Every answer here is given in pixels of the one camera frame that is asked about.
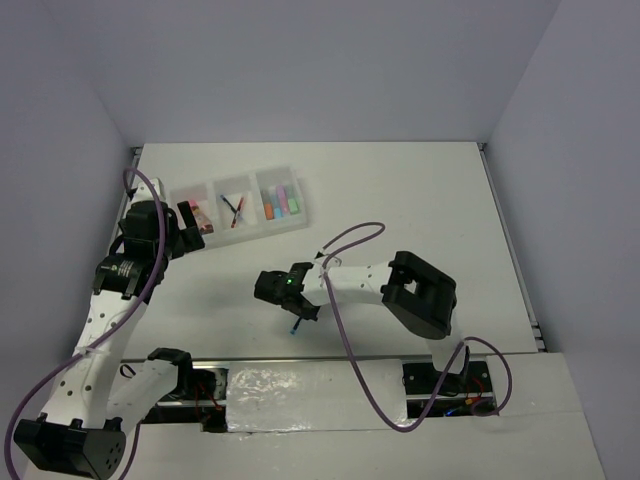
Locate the blue highlighter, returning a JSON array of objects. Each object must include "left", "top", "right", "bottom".
[{"left": 271, "top": 191, "right": 282, "bottom": 219}]

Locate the orange highlighter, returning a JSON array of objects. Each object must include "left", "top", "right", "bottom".
[{"left": 262, "top": 190, "right": 275, "bottom": 220}]

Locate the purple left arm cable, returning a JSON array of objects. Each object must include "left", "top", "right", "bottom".
[{"left": 4, "top": 167, "right": 169, "bottom": 480}]

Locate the silver foil cover panel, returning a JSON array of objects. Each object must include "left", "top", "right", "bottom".
[{"left": 226, "top": 361, "right": 387, "bottom": 433}]

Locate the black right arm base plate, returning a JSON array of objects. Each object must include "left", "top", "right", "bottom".
[{"left": 402, "top": 360, "right": 493, "bottom": 400}]

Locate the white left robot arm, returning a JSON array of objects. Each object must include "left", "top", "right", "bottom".
[{"left": 5, "top": 200, "right": 204, "bottom": 479}]

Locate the white three-compartment tray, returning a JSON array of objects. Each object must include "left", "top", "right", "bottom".
[{"left": 168, "top": 166, "right": 308, "bottom": 249}]

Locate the light blue pen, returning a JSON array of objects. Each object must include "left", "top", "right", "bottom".
[{"left": 289, "top": 317, "right": 303, "bottom": 335}]

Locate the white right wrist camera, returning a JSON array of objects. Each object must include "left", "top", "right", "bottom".
[{"left": 313, "top": 250, "right": 342, "bottom": 270}]

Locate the green highlighter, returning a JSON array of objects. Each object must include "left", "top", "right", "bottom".
[{"left": 285, "top": 185, "right": 300, "bottom": 215}]

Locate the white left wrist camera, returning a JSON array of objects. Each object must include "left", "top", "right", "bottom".
[{"left": 127, "top": 178, "right": 166, "bottom": 203}]

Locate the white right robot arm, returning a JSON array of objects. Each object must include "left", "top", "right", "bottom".
[{"left": 254, "top": 251, "right": 470, "bottom": 391}]

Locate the pink highlighter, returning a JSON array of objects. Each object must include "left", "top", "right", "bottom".
[{"left": 276, "top": 185, "right": 291, "bottom": 216}]

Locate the dark blue pen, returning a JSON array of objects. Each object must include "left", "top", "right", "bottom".
[{"left": 220, "top": 194, "right": 237, "bottom": 217}]

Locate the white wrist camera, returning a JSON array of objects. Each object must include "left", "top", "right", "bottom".
[
  {"left": 127, "top": 178, "right": 166, "bottom": 203},
  {"left": 313, "top": 250, "right": 342, "bottom": 270}
]

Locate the red pen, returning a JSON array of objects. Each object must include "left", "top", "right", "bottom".
[{"left": 231, "top": 196, "right": 245, "bottom": 228}]

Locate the pink-lidded small bottle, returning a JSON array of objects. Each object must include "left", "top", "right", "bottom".
[{"left": 188, "top": 200, "right": 214, "bottom": 235}]

